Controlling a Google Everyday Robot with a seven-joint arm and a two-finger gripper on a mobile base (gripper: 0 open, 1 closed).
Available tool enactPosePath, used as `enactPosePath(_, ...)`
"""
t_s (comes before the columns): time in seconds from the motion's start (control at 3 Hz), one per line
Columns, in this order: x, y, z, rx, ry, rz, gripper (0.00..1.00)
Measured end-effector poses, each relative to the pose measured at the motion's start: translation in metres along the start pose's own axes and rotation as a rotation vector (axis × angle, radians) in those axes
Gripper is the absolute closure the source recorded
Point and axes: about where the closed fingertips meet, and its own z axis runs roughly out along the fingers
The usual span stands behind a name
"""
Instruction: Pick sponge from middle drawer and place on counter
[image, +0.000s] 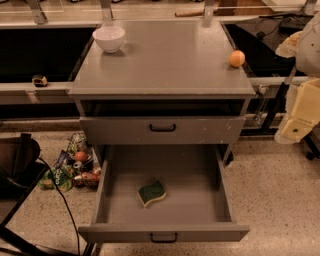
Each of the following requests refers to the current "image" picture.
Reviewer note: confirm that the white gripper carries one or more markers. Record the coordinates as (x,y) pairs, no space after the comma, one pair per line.
(310,50)

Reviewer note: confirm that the green yellow sponge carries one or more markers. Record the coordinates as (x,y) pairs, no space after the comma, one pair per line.
(151,193)

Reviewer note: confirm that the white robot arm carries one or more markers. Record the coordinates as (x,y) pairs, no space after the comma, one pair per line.
(304,46)

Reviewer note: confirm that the grey drawer cabinet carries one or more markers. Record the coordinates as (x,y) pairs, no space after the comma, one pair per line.
(165,68)

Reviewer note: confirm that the open grey middle drawer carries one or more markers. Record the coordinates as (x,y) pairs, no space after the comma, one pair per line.
(195,209)

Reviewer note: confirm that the closed grey upper drawer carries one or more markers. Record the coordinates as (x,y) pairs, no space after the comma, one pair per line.
(161,130)

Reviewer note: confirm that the black power adapter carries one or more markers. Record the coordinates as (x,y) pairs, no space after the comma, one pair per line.
(290,25)

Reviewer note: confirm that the orange fruit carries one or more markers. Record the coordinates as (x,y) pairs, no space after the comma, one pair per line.
(236,58)

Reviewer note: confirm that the black side table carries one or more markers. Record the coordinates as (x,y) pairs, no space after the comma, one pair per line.
(258,39)

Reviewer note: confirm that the wooden stick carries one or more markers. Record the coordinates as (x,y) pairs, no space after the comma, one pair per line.
(193,13)

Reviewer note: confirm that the white bowl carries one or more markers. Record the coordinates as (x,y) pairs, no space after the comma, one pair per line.
(110,38)

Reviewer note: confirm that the red apple in pile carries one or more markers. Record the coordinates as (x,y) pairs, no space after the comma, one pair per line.
(80,156)

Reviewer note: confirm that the small yellow black tape measure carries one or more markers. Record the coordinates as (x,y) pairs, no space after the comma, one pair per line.
(39,81)

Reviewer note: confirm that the black chair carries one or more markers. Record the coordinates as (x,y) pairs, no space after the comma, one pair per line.
(20,171)

